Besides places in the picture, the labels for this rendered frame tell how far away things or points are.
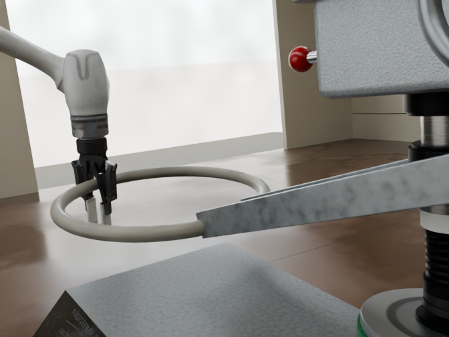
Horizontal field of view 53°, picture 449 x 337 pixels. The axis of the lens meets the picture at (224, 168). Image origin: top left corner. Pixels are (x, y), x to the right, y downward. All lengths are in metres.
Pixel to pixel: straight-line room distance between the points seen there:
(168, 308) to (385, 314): 0.32
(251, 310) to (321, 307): 0.10
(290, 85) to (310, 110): 0.64
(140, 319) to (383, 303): 0.35
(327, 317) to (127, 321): 0.29
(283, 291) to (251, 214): 0.13
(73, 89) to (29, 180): 6.05
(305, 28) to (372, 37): 8.41
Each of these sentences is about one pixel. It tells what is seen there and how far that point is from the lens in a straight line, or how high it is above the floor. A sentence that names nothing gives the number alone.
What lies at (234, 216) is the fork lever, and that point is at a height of 0.96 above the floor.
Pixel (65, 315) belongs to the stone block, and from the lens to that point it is 0.83.
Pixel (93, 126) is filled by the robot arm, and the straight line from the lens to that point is 1.13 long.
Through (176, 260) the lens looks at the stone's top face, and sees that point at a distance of 0.92.
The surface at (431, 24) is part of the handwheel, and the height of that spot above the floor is 1.20.
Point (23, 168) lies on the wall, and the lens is 7.12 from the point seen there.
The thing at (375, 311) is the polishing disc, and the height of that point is 0.87.
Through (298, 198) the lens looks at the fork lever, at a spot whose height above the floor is 1.01.
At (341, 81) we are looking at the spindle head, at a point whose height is 1.16.
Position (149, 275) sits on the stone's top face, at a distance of 0.87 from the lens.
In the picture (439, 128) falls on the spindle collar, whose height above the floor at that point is 1.10.
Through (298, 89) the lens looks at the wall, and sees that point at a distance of 8.68.
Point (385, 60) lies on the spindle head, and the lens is 0.47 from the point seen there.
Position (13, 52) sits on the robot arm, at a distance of 1.26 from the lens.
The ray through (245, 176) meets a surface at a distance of 1.12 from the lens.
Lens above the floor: 1.16
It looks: 10 degrees down
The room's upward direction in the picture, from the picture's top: 6 degrees counter-clockwise
